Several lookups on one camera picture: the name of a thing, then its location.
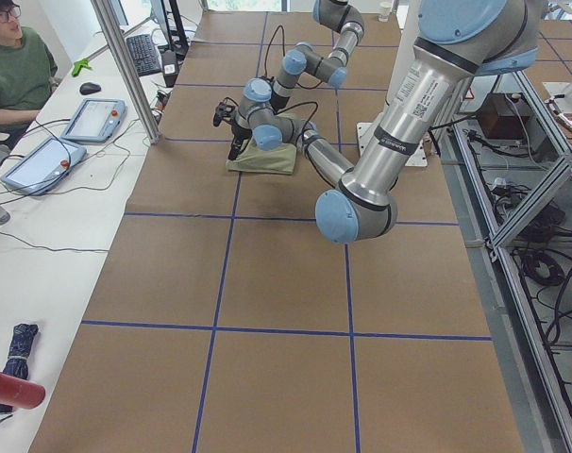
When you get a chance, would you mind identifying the olive green long-sleeve shirt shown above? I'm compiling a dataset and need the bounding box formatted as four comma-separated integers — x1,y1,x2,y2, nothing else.
226,139,297,175

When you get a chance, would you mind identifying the paper cup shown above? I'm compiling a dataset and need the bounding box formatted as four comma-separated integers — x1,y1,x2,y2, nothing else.
379,0,393,23

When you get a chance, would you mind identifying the red cylindrical bottle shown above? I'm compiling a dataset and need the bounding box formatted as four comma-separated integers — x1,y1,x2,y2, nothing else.
0,372,46,410

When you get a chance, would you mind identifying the near blue teach pendant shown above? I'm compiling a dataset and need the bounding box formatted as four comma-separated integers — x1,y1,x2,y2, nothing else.
1,138,87,195

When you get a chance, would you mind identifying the folded dark blue umbrella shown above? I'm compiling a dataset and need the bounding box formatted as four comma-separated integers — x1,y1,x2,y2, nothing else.
0,324,39,414

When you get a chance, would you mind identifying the green plastic clamp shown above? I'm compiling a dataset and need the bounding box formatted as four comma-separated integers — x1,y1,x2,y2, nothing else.
71,58,93,77

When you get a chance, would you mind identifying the blue teach pendant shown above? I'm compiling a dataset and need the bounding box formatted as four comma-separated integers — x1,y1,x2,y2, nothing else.
61,98,126,143
1,138,87,195

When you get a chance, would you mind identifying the black power adapter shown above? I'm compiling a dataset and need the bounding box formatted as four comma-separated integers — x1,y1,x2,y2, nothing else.
160,50,178,88

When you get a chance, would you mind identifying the aluminium frame post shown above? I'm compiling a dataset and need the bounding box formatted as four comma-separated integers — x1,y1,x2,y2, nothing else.
91,0,160,144

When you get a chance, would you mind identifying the person in green shirt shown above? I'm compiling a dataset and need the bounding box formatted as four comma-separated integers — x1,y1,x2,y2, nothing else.
0,1,58,148

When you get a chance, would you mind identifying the black keyboard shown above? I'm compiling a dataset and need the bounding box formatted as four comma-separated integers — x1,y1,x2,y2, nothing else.
126,34,162,76

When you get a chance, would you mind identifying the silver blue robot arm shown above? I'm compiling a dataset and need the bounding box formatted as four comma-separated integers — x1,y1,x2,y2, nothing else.
213,0,545,243
270,1,365,111

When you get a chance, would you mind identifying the brown wooden box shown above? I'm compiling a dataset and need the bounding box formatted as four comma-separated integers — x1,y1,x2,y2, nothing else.
477,93,524,140

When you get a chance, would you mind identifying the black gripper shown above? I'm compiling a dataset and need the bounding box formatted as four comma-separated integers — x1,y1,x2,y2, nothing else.
212,97,252,160

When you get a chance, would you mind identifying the black computer mouse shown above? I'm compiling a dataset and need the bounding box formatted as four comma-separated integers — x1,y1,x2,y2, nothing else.
79,82,101,95

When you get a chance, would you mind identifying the far blue teach pendant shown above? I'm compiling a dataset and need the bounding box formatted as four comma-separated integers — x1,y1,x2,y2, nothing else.
61,98,126,143

